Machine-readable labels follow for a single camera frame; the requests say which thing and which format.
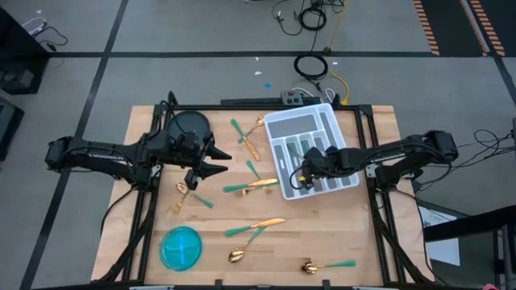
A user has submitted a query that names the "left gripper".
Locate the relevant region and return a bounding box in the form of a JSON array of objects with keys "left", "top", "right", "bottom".
[{"left": 171, "top": 132, "right": 233, "bottom": 180}]

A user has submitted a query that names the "gold spoon green handle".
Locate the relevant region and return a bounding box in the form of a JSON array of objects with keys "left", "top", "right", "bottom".
[
  {"left": 237, "top": 114, "right": 266, "bottom": 145},
  {"left": 301, "top": 259, "right": 357, "bottom": 276},
  {"left": 227, "top": 226, "right": 268, "bottom": 264},
  {"left": 175, "top": 182, "right": 214, "bottom": 209}
]

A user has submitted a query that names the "white cutlery tray organizer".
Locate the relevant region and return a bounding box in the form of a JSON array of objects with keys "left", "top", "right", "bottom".
[{"left": 263, "top": 102, "right": 361, "bottom": 201}]

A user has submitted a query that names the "dark grey round plate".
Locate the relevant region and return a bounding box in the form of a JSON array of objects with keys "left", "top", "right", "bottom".
[{"left": 165, "top": 110, "right": 212, "bottom": 142}]

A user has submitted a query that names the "grey power strip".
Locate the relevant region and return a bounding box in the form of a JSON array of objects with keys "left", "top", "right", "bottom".
[{"left": 280, "top": 89, "right": 305, "bottom": 107}]

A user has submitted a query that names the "black long bar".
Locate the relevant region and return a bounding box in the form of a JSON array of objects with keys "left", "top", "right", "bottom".
[{"left": 219, "top": 97, "right": 283, "bottom": 106}]

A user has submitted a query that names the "blue translucent round plate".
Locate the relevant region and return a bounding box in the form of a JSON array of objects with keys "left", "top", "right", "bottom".
[{"left": 159, "top": 225, "right": 203, "bottom": 272}]

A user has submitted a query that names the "white paper sheet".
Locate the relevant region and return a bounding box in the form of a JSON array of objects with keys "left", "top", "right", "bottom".
[{"left": 418, "top": 205, "right": 461, "bottom": 267}]

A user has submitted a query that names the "black desk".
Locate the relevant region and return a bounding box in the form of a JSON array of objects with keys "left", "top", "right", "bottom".
[{"left": 422, "top": 204, "right": 516, "bottom": 290}]

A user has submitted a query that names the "black case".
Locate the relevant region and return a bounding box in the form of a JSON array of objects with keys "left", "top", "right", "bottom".
[{"left": 0, "top": 98, "right": 25, "bottom": 162}]

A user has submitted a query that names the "black equipment table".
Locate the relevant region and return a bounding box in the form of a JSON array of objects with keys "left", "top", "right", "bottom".
[{"left": 0, "top": 7, "right": 50, "bottom": 96}]

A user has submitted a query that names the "black aluminium table frame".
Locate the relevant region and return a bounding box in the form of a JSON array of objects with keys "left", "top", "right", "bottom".
[{"left": 94, "top": 90, "right": 436, "bottom": 289}]

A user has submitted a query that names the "coiled black cable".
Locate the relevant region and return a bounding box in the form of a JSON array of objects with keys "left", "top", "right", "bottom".
[
  {"left": 293, "top": 53, "right": 329, "bottom": 81},
  {"left": 298, "top": 6, "right": 328, "bottom": 32}
]

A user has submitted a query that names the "yellow cable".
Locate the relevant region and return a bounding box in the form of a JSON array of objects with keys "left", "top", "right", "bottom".
[{"left": 327, "top": 0, "right": 351, "bottom": 104}]

